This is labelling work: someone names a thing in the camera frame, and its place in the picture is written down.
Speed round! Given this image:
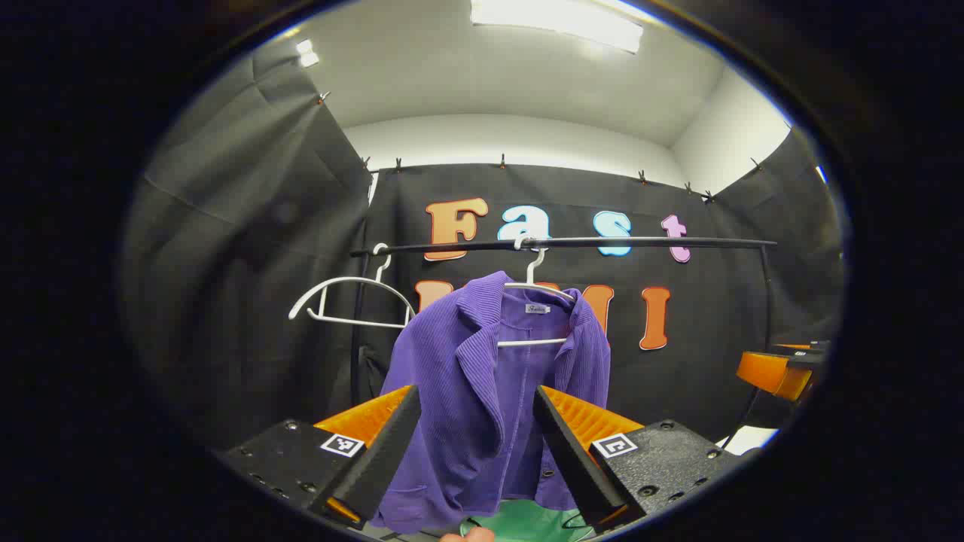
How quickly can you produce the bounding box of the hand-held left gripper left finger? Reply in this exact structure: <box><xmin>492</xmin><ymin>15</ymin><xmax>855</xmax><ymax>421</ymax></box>
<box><xmin>218</xmin><ymin>384</ymin><xmax>423</xmax><ymax>531</ymax></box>

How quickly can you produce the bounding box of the white plastic clothes hanger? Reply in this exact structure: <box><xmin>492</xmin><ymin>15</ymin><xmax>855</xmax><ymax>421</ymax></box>
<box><xmin>497</xmin><ymin>233</ymin><xmax>581</xmax><ymax>349</ymax></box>
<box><xmin>288</xmin><ymin>242</ymin><xmax>416</xmax><ymax>330</ymax></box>

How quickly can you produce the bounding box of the black metal clothes rail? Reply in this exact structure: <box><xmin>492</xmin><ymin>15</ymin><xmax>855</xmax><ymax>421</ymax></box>
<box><xmin>349</xmin><ymin>236</ymin><xmax>778</xmax><ymax>452</ymax></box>

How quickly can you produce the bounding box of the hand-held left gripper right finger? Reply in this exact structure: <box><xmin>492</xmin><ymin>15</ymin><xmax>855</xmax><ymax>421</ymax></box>
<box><xmin>532</xmin><ymin>385</ymin><xmax>743</xmax><ymax>532</ymax></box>

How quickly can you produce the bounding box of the purple corduroy jacket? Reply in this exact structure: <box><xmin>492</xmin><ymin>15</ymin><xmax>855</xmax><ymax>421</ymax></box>
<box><xmin>373</xmin><ymin>271</ymin><xmax>612</xmax><ymax>535</ymax></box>

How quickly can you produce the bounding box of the black backdrop cloth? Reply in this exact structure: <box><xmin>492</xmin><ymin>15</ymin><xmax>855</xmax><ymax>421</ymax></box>
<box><xmin>120</xmin><ymin>38</ymin><xmax>844</xmax><ymax>452</ymax></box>

